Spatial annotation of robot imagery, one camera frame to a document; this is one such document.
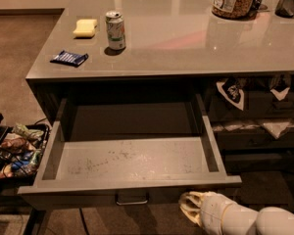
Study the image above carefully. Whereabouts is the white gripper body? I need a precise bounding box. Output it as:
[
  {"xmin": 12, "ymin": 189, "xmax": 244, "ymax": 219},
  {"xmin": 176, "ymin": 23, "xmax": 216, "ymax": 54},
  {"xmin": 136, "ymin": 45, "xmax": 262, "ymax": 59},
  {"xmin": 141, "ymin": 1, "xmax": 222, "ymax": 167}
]
[{"xmin": 200, "ymin": 192, "xmax": 234, "ymax": 235}]

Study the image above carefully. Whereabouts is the large jar of nuts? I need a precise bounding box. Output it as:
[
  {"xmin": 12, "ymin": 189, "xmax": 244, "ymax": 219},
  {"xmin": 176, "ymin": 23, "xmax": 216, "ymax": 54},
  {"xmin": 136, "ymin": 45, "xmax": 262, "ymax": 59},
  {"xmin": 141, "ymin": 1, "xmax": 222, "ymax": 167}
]
[{"xmin": 212, "ymin": 0, "xmax": 253, "ymax": 19}]

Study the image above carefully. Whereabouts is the grey counter cabinet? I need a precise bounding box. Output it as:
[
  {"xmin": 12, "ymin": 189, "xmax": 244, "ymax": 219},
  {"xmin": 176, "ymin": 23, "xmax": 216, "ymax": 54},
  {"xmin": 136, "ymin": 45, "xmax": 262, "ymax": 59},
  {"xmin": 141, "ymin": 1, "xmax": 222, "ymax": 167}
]
[{"xmin": 26, "ymin": 0, "xmax": 294, "ymax": 167}]

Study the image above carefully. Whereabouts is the black white pennant cloth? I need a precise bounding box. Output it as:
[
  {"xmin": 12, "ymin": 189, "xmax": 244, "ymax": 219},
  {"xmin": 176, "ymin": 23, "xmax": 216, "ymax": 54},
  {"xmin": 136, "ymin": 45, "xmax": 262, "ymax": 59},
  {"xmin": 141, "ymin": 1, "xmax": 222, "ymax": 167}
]
[{"xmin": 217, "ymin": 77, "xmax": 245, "ymax": 111}]

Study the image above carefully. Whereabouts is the yellow sponge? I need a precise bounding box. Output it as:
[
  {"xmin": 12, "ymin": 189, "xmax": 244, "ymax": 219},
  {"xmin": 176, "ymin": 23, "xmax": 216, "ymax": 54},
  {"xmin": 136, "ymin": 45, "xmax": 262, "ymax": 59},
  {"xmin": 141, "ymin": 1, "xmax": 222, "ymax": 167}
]
[{"xmin": 73, "ymin": 19, "xmax": 97, "ymax": 37}]

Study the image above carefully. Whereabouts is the green white soda can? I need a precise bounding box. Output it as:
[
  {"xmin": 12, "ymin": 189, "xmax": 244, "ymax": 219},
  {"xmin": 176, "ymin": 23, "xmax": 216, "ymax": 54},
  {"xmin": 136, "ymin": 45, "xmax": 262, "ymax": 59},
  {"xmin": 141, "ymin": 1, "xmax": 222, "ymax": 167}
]
[{"xmin": 106, "ymin": 11, "xmax": 126, "ymax": 50}]

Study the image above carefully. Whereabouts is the white cloth in drawer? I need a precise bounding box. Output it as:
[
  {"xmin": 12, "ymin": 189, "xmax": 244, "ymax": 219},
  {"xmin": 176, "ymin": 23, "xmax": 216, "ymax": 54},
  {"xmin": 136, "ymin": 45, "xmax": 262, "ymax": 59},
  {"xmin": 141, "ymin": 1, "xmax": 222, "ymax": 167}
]
[{"xmin": 212, "ymin": 118, "xmax": 294, "ymax": 139}]

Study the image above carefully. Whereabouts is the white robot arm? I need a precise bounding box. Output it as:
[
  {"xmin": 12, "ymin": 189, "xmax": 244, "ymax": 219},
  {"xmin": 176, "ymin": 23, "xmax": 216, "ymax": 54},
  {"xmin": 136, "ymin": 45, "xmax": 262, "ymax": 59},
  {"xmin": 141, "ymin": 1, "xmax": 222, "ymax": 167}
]
[{"xmin": 178, "ymin": 191, "xmax": 294, "ymax": 235}]

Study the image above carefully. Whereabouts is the grey drawer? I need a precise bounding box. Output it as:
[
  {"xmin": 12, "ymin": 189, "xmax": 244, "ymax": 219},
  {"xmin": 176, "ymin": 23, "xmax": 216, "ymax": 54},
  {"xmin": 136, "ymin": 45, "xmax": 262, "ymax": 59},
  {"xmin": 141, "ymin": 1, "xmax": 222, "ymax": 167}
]
[
  {"xmin": 215, "ymin": 128, "xmax": 294, "ymax": 151},
  {"xmin": 204, "ymin": 85, "xmax": 294, "ymax": 121},
  {"xmin": 19, "ymin": 94, "xmax": 241, "ymax": 211}
]

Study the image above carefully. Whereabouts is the blue snack bar wrapper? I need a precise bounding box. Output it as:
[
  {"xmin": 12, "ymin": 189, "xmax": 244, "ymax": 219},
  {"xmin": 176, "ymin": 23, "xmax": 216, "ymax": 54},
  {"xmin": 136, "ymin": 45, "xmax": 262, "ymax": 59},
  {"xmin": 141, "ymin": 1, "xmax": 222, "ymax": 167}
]
[{"xmin": 51, "ymin": 50, "xmax": 88, "ymax": 68}]

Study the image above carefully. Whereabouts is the grey middle right drawer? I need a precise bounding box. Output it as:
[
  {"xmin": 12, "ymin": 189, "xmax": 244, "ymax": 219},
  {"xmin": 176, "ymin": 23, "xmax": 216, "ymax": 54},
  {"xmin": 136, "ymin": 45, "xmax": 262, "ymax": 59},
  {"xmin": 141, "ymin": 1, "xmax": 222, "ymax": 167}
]
[{"xmin": 215, "ymin": 128, "xmax": 294, "ymax": 151}]

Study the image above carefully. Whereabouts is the white hanging cloth right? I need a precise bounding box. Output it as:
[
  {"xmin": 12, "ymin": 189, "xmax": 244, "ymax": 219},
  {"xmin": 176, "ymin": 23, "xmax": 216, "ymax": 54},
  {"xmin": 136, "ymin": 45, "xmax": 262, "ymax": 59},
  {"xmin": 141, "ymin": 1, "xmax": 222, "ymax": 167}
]
[{"xmin": 269, "ymin": 74, "xmax": 291, "ymax": 101}]

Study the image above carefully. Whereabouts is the grey top right drawer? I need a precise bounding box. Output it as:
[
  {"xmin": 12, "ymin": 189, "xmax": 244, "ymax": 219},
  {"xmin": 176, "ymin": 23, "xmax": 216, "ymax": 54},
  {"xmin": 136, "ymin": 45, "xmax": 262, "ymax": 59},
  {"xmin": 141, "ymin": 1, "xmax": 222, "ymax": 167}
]
[{"xmin": 204, "ymin": 85, "xmax": 294, "ymax": 121}]

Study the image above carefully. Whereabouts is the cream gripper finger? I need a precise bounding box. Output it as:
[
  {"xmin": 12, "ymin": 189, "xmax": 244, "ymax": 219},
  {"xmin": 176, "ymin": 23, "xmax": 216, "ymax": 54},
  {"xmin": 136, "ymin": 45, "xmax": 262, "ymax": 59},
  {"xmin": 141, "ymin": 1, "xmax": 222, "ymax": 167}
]
[
  {"xmin": 178, "ymin": 191, "xmax": 206, "ymax": 210},
  {"xmin": 181, "ymin": 209, "xmax": 202, "ymax": 226}
]

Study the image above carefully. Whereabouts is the black floor cable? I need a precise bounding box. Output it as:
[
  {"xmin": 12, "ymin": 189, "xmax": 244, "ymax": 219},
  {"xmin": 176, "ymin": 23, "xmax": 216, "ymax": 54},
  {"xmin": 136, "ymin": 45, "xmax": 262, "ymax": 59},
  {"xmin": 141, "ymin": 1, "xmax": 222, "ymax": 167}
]
[{"xmin": 78, "ymin": 208, "xmax": 90, "ymax": 235}]

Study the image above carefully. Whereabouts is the black tray of snacks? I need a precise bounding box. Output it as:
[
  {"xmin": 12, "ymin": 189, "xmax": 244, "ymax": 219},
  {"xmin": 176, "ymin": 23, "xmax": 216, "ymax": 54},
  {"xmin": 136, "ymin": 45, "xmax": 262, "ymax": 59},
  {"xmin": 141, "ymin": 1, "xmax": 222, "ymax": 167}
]
[{"xmin": 0, "ymin": 123, "xmax": 50, "ymax": 182}]

